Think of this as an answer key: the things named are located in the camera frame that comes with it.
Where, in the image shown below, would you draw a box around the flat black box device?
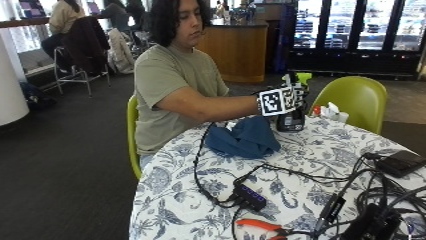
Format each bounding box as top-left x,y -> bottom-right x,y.
375,149 -> 426,179

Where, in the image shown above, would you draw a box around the white marker cube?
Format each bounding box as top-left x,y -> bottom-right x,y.
257,84 -> 299,118

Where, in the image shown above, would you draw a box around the blue cloth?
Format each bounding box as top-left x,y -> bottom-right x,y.
204,115 -> 283,160

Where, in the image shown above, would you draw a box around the white column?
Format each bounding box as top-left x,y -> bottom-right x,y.
0,31 -> 31,127

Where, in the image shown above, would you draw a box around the bundle of black cables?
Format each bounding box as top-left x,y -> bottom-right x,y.
261,151 -> 426,240

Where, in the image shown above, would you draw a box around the dark backpack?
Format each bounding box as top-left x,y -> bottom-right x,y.
19,81 -> 59,109

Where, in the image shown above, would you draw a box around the green plastic chair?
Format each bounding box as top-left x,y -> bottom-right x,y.
126,94 -> 144,181
309,75 -> 389,135

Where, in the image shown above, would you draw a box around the black camera device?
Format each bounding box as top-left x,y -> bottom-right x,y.
339,203 -> 404,240

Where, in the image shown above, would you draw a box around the the person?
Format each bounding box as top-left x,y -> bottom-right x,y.
134,0 -> 264,170

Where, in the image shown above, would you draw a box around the black cable adapter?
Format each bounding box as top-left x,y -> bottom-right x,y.
315,193 -> 348,232

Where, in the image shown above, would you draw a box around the long black cable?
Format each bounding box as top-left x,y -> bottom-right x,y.
192,121 -> 245,210

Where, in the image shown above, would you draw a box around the metal stool with dark jacket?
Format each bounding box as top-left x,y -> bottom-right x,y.
52,15 -> 112,98

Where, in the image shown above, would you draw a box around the beige coat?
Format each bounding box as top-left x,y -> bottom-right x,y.
107,27 -> 136,75

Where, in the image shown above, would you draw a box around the orange-handled pliers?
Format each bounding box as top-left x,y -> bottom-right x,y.
235,218 -> 291,240

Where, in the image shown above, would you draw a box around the wooden counter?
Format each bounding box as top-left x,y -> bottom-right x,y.
195,19 -> 271,84

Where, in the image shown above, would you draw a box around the glass-door drink fridges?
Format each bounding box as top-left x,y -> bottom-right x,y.
284,0 -> 426,78

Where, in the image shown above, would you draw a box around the black hub with blue lights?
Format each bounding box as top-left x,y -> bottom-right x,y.
232,183 -> 269,212

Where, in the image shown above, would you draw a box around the small white bottle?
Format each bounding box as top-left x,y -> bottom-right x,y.
325,101 -> 341,121

